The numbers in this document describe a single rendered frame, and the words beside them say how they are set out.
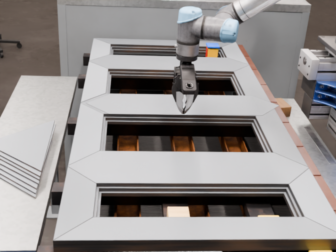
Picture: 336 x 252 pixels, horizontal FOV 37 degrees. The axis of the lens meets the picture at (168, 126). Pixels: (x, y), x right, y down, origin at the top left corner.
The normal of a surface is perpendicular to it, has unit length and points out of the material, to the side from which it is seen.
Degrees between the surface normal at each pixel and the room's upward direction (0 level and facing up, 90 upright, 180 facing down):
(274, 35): 90
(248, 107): 0
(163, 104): 0
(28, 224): 0
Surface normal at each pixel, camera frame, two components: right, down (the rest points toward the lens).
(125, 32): 0.07, 0.47
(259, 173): 0.05, -0.88
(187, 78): 0.07, -0.55
